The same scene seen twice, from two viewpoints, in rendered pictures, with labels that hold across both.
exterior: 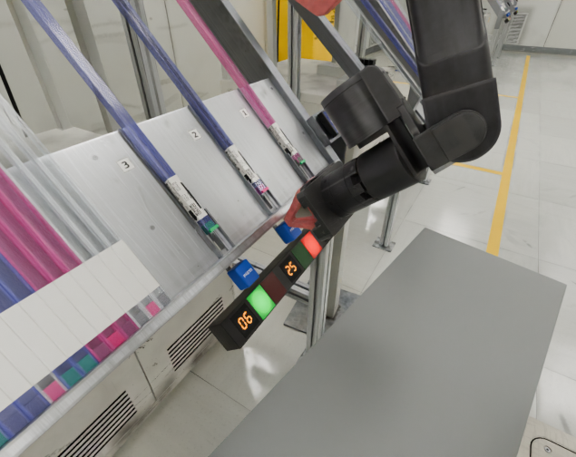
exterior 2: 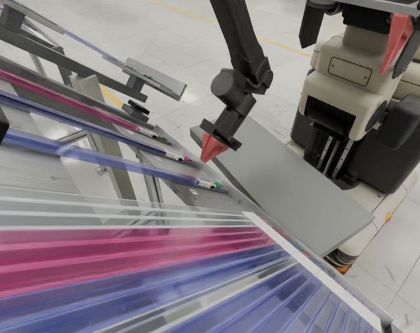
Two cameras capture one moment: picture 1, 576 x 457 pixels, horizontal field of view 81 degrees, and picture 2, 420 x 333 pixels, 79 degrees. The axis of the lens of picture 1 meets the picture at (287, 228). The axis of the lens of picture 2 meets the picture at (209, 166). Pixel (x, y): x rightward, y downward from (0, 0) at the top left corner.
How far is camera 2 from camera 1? 53 cm
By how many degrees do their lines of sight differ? 54
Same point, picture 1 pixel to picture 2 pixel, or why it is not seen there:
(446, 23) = (252, 44)
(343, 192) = (237, 125)
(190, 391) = not seen: outside the picture
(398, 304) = (235, 157)
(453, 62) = (258, 57)
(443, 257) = not seen: hidden behind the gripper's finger
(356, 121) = (240, 94)
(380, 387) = (273, 178)
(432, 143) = (262, 86)
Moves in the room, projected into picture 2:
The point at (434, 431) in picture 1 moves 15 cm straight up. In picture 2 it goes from (291, 171) to (303, 132)
